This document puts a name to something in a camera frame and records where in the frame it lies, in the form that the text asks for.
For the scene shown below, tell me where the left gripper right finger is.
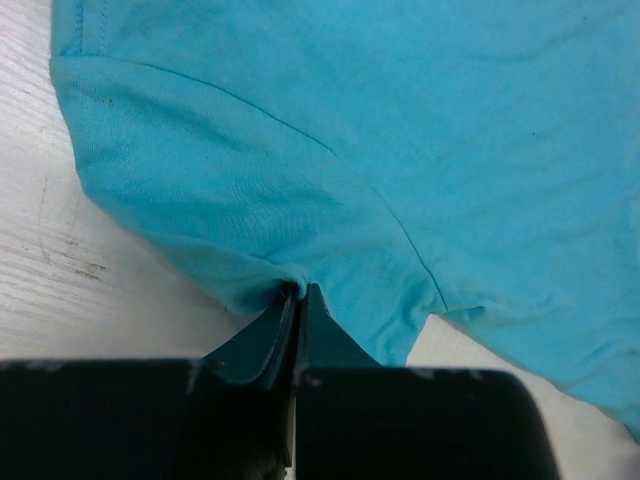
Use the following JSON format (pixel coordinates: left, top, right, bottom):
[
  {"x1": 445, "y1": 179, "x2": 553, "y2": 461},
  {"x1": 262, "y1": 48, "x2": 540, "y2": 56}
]
[{"x1": 298, "y1": 284, "x2": 382, "y2": 370}]

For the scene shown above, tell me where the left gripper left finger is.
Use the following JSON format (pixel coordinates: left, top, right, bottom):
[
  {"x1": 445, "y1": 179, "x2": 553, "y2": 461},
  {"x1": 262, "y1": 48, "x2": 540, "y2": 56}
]
[{"x1": 203, "y1": 285, "x2": 299, "y2": 388}]

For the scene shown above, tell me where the teal t-shirt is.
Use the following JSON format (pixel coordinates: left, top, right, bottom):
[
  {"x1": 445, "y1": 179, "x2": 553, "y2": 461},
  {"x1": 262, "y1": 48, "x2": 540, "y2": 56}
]
[{"x1": 50, "y1": 1, "x2": 639, "y2": 433}]

